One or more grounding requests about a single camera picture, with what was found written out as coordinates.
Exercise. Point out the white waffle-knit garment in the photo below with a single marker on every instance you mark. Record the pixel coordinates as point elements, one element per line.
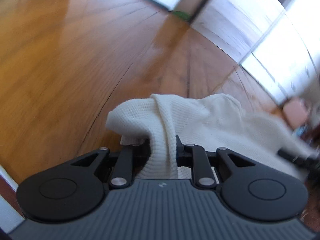
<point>212,120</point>

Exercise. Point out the light wooden panel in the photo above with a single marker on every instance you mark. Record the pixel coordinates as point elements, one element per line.
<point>232,15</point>

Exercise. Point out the patterned rug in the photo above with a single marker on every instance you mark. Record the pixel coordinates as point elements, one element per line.
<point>7,205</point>

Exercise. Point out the small blue object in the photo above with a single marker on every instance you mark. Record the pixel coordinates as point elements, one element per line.
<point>302,131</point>

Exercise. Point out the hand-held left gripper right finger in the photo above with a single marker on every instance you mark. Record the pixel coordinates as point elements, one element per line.
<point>197,161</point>

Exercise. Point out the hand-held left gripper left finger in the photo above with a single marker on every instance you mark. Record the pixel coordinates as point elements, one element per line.
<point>125,162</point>

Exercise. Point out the white drawer cabinet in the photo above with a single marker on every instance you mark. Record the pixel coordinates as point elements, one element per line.
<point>287,50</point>

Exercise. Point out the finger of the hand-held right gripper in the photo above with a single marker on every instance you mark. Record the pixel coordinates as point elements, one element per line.
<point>295,158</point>

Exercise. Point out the small green object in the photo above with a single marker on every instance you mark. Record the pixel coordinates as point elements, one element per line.
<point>182,15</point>

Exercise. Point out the pink case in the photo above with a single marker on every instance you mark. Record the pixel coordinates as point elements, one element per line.
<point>295,112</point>

